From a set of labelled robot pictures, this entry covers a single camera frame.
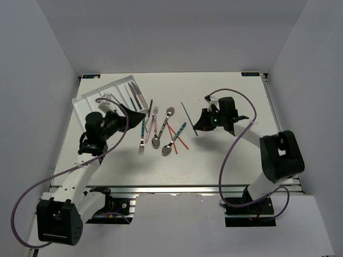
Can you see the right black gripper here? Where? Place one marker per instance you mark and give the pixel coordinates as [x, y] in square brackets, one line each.
[202, 124]

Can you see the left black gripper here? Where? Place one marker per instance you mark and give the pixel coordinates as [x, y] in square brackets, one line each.
[121, 120]

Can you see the green handled knife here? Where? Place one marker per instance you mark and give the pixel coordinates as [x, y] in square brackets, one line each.
[131, 100]

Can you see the dark handled knife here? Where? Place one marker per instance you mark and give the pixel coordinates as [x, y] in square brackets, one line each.
[135, 95]

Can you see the green handled spoon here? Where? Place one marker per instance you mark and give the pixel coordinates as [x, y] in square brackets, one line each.
[167, 148]

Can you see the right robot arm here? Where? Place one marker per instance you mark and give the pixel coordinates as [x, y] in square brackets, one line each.
[281, 158]

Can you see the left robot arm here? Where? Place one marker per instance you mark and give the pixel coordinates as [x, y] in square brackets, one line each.
[60, 219]

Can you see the white divided cutlery tray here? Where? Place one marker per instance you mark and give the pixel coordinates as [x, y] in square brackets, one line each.
[123, 91]

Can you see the orange chopstick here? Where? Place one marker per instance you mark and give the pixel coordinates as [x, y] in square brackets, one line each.
[172, 131]
[171, 136]

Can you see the left blue table label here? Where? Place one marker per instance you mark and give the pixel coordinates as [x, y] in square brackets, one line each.
[91, 76]

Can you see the blue table label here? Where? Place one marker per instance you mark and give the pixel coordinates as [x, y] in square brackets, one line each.
[250, 74]
[91, 76]

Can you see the right blue table label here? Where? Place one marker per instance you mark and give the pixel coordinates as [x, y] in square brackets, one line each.
[250, 74]

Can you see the pink handled fork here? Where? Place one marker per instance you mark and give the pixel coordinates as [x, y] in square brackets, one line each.
[155, 124]

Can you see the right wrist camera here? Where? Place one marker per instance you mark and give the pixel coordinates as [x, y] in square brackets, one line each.
[212, 102]

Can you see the green handled fork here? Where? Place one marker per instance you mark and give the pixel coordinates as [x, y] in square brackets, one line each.
[142, 142]

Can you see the pink handled spoon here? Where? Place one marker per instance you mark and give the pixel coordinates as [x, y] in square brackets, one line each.
[150, 127]

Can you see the aluminium table frame rail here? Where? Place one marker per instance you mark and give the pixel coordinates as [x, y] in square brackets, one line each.
[295, 189]

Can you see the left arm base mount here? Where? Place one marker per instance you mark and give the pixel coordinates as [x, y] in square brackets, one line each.
[117, 209]

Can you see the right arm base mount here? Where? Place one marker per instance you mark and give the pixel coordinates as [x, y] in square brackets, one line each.
[257, 215]

